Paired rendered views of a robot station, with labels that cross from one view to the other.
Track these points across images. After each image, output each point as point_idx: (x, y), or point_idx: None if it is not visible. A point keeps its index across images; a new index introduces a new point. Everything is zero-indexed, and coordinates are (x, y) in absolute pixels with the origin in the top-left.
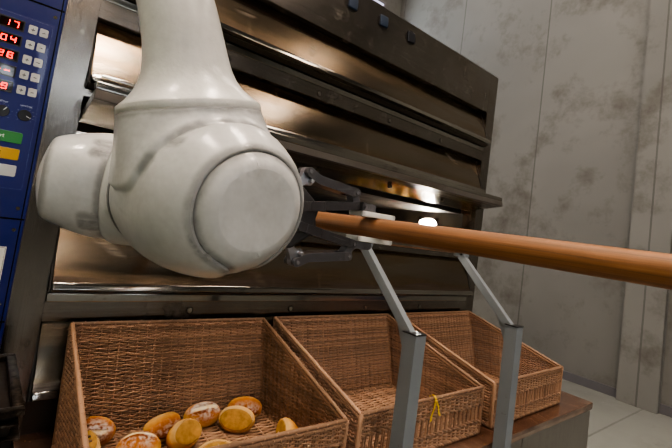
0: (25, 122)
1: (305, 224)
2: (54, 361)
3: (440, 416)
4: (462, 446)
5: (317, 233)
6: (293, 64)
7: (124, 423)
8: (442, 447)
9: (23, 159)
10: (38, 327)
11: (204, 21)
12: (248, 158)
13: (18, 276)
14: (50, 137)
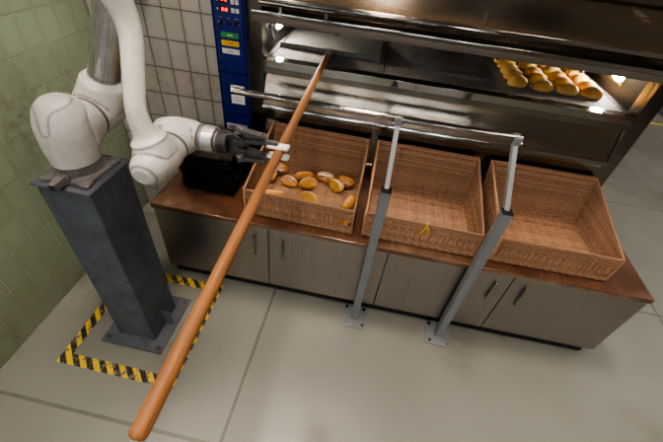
0: (238, 28)
1: (236, 149)
2: None
3: (432, 235)
4: (446, 256)
5: (244, 153)
6: None
7: (300, 167)
8: (432, 250)
9: (241, 46)
10: (263, 119)
11: (134, 125)
12: (134, 169)
13: (253, 98)
14: (251, 32)
